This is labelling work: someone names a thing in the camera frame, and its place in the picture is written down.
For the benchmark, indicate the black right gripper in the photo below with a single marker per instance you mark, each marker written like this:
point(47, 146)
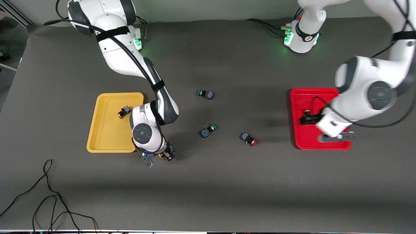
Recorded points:
point(167, 154)

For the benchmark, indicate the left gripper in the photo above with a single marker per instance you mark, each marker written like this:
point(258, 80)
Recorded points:
point(307, 119)

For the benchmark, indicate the orange push button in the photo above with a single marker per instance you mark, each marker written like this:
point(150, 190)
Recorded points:
point(125, 110)
point(171, 149)

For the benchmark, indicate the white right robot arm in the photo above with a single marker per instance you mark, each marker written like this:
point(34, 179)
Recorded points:
point(120, 55)

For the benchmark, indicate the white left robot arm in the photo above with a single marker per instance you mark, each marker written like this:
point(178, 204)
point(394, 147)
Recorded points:
point(367, 87)

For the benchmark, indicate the red plastic tray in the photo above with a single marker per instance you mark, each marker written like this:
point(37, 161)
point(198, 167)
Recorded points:
point(305, 136)

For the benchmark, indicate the green push button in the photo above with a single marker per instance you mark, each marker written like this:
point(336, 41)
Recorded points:
point(208, 95)
point(205, 132)

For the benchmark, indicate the yellow plastic tray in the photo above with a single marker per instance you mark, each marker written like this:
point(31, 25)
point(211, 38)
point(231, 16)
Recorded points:
point(107, 130)

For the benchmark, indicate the aluminium frame rail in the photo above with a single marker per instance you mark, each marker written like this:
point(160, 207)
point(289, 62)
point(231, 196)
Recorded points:
point(22, 17)

